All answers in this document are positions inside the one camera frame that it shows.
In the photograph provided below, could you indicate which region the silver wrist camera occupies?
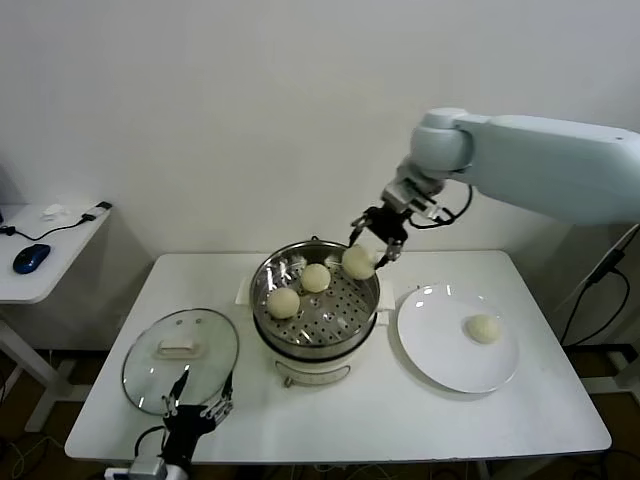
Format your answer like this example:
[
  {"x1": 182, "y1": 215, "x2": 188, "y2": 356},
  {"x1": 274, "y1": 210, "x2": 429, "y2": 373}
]
[
  {"x1": 412, "y1": 196, "x2": 450, "y2": 222},
  {"x1": 103, "y1": 457, "x2": 169, "y2": 480}
]

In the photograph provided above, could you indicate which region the black cable with adapter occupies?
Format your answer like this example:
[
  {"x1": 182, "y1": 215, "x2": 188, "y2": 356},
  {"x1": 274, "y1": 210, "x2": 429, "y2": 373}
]
[{"x1": 0, "y1": 200, "x2": 113, "y2": 241}]

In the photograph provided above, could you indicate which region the white steamed baozi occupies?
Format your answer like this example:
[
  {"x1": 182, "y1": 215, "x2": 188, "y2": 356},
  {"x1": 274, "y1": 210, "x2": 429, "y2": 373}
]
[
  {"x1": 301, "y1": 263, "x2": 332, "y2": 294},
  {"x1": 341, "y1": 244, "x2": 377, "y2": 280},
  {"x1": 266, "y1": 288, "x2": 302, "y2": 320},
  {"x1": 466, "y1": 313, "x2": 501, "y2": 345}
]

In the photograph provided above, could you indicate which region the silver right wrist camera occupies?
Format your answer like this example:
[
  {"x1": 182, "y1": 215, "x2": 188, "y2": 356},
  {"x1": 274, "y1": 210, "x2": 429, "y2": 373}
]
[{"x1": 412, "y1": 196, "x2": 450, "y2": 222}]

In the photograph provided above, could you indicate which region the white round plate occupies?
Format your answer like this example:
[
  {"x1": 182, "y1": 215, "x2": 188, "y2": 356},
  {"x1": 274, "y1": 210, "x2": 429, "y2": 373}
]
[{"x1": 397, "y1": 283, "x2": 521, "y2": 394}]

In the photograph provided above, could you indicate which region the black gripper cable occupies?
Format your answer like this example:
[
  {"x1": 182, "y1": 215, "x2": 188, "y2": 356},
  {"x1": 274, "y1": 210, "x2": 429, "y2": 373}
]
[
  {"x1": 132, "y1": 425, "x2": 169, "y2": 459},
  {"x1": 409, "y1": 182, "x2": 474, "y2": 229}
]

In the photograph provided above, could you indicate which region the white side desk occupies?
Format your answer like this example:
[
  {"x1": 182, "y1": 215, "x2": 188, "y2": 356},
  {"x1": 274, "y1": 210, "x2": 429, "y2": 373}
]
[{"x1": 0, "y1": 203, "x2": 114, "y2": 435}]

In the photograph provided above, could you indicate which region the white cord with black plug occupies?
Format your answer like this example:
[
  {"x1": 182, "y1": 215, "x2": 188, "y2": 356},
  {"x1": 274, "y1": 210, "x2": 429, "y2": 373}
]
[{"x1": 552, "y1": 224, "x2": 639, "y2": 311}]

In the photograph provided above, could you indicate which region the perforated steel steamer basket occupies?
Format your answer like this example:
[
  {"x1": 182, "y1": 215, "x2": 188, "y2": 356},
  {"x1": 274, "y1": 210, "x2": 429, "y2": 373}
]
[{"x1": 249, "y1": 241, "x2": 382, "y2": 361}]

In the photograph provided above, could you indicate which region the black hanging power cable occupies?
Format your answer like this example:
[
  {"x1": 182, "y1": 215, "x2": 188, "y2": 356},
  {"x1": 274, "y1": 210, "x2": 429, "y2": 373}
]
[{"x1": 558, "y1": 267, "x2": 631, "y2": 347}]

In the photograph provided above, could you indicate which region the white electric cooker pot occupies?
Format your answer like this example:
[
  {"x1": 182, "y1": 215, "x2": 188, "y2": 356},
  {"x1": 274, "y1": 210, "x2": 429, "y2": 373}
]
[{"x1": 234, "y1": 276, "x2": 397, "y2": 390}]

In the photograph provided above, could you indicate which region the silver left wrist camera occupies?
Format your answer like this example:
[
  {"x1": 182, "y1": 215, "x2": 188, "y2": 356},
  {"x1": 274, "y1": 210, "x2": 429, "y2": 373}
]
[{"x1": 103, "y1": 457, "x2": 169, "y2": 480}]

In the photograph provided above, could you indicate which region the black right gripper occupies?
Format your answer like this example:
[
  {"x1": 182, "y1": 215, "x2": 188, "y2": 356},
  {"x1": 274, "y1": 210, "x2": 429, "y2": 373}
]
[{"x1": 348, "y1": 205, "x2": 410, "y2": 271}]

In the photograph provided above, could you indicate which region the glass lid with white handle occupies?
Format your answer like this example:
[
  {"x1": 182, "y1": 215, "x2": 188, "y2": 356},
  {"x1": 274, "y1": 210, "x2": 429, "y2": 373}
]
[{"x1": 122, "y1": 308, "x2": 240, "y2": 415}]

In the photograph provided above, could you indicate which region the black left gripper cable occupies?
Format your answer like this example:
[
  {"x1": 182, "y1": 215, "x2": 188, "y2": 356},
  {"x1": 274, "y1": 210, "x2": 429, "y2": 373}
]
[{"x1": 132, "y1": 425, "x2": 169, "y2": 459}]

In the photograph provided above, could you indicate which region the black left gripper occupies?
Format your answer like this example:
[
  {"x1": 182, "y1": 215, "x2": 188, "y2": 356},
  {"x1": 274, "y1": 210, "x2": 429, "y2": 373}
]
[{"x1": 160, "y1": 368, "x2": 235, "y2": 464}]

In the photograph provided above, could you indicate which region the grey table foot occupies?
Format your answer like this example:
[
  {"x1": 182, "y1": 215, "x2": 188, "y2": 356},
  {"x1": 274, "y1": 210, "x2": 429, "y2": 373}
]
[{"x1": 579, "y1": 344, "x2": 640, "y2": 396}]

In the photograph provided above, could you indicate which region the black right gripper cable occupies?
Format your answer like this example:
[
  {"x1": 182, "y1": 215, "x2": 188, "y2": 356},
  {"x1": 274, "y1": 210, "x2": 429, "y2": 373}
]
[{"x1": 409, "y1": 182, "x2": 474, "y2": 229}]

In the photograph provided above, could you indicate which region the white work table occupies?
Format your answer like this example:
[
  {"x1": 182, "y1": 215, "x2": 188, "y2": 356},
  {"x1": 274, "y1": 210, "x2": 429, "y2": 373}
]
[{"x1": 63, "y1": 249, "x2": 612, "y2": 465}]

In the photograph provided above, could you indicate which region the blue computer mouse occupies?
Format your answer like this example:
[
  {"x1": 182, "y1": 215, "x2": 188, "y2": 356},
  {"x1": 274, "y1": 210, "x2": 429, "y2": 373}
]
[{"x1": 12, "y1": 244, "x2": 52, "y2": 275}]

